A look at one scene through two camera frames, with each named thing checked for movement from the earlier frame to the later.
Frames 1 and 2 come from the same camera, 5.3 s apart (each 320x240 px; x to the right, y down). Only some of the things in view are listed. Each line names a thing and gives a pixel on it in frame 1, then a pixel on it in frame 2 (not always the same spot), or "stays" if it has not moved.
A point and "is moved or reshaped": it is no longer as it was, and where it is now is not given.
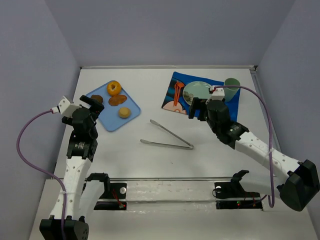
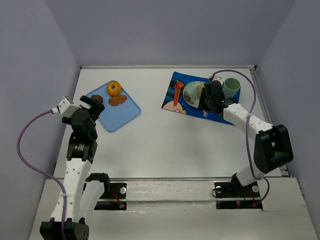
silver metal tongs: [189, 146] is moved or reshaped
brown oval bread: [115, 100] stays
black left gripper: [91, 103] stays
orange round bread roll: [113, 88] stays
